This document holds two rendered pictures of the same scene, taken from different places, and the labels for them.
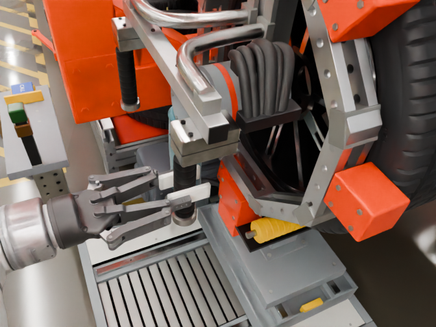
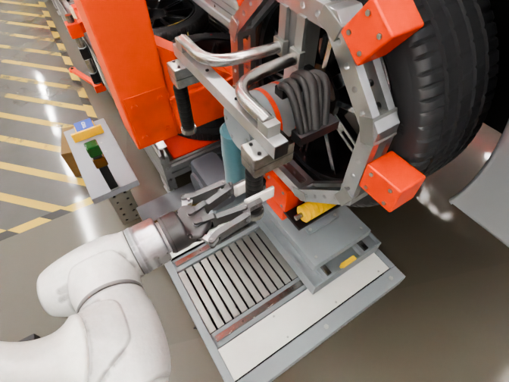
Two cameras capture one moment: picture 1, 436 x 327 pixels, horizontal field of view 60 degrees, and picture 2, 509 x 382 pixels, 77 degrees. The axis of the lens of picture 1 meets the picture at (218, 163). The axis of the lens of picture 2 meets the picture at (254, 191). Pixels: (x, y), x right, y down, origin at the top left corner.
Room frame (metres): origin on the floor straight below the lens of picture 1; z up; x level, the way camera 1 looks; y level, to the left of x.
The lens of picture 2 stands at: (-0.02, 0.08, 1.35)
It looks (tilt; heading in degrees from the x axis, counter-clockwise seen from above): 51 degrees down; 356
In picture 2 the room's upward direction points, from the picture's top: straight up
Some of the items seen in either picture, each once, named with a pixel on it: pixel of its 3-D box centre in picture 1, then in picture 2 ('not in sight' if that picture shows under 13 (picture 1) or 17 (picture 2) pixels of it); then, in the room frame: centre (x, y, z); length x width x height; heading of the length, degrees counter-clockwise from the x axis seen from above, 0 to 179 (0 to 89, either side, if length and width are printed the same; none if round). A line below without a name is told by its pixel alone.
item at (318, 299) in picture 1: (270, 250); (309, 224); (0.74, -0.22, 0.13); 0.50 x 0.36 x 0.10; 29
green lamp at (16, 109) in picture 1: (17, 112); (93, 148); (0.75, 0.54, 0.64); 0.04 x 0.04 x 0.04; 29
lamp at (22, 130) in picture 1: (23, 127); (99, 159); (0.75, 0.54, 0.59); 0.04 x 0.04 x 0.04; 29
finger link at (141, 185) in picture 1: (126, 192); (211, 202); (0.37, 0.14, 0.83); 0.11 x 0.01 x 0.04; 130
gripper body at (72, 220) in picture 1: (85, 215); (185, 225); (0.32, 0.19, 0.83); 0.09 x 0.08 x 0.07; 119
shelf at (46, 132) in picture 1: (30, 126); (99, 156); (0.92, 0.64, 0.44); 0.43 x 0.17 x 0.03; 29
